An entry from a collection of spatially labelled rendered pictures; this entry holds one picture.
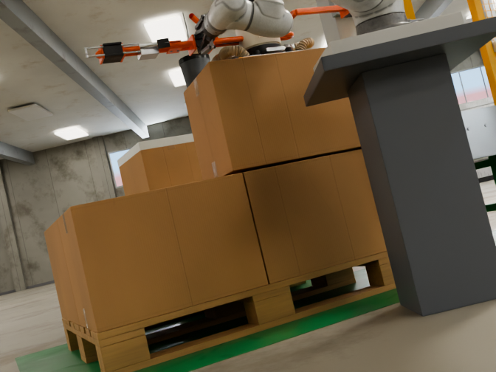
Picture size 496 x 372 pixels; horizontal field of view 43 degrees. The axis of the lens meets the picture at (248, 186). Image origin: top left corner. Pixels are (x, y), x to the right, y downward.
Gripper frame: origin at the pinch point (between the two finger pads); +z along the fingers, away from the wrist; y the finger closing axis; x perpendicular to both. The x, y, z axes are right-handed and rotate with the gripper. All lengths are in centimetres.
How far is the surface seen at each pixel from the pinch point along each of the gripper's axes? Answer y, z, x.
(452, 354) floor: 108, -112, -6
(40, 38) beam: -253, 671, 42
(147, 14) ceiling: -289, 703, 216
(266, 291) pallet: 96, -21, -4
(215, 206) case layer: 64, -21, -16
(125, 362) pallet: 105, -21, -56
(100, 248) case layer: 69, -21, -56
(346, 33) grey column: -28, 93, 136
